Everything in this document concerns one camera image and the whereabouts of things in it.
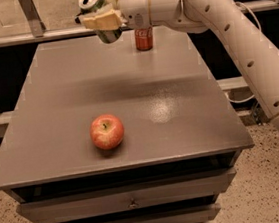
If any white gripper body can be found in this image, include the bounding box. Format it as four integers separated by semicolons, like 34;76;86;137
118;0;151;29

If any green soda can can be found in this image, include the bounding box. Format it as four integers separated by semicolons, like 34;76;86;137
78;0;122;44

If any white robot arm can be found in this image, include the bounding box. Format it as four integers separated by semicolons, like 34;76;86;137
78;0;279;131

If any red cola can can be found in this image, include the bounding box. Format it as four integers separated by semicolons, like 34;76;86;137
134;27;153;51

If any red apple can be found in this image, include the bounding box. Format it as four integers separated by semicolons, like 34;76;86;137
89;114;125;151

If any grey drawer cabinet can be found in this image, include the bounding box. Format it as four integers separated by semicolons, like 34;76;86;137
0;27;252;223

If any top grey drawer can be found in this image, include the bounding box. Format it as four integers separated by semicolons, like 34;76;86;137
17;167;236;223

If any metal window rail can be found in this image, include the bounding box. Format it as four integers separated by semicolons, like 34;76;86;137
0;0;279;49

